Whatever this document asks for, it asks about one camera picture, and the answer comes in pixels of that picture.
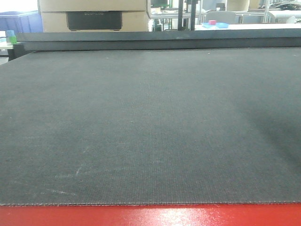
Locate grey office chair back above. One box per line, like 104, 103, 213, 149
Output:
205, 11, 236, 24

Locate blue tray in background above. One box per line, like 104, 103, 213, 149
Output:
202, 22, 230, 29

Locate blue and green small cups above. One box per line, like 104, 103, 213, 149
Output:
6, 30, 17, 45

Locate dark grey table mat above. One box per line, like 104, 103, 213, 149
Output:
0, 48, 301, 205

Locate upper cardboard box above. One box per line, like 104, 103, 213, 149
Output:
39, 0, 151, 12

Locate blue storage bin far left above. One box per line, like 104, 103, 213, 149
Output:
0, 10, 43, 33

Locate lower cardboard box black panel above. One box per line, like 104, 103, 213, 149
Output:
41, 11, 150, 33

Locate pink cube on blue tray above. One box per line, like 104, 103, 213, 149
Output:
208, 20, 216, 25

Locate black vertical post pair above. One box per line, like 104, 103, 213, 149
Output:
177, 0, 198, 31

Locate dark raised board behind mat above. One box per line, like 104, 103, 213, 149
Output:
16, 28, 301, 51

